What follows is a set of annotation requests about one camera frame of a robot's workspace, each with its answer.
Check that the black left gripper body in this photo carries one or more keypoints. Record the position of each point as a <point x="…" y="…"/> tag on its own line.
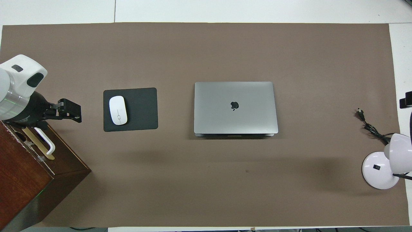
<point x="29" y="109"/>

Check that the grey laptop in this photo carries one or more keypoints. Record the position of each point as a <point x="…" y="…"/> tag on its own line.
<point x="219" y="109"/>

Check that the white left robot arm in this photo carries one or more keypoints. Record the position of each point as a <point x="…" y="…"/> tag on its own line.
<point x="22" y="74"/>

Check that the white computer mouse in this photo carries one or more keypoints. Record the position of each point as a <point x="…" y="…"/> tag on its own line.
<point x="118" y="110"/>

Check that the black mouse pad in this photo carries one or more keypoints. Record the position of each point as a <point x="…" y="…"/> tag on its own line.
<point x="141" y="109"/>

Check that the dark brown wooden box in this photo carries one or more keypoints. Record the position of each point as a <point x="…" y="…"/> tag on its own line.
<point x="29" y="180"/>

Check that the white desk lamp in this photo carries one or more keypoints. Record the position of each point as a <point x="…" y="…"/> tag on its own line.
<point x="378" y="170"/>

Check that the brown table mat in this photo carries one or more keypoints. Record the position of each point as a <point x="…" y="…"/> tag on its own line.
<point x="206" y="187"/>

